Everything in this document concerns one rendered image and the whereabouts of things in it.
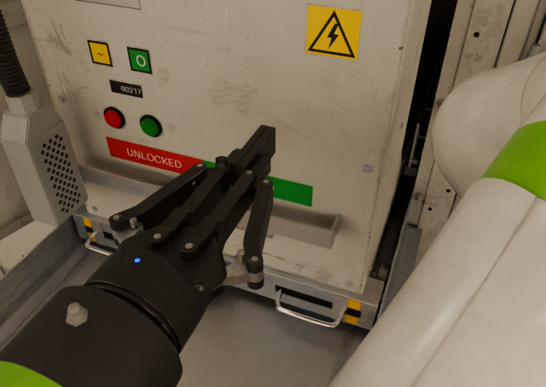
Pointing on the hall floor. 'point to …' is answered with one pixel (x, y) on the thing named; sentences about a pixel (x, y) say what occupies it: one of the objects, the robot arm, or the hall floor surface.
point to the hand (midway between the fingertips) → (254, 157)
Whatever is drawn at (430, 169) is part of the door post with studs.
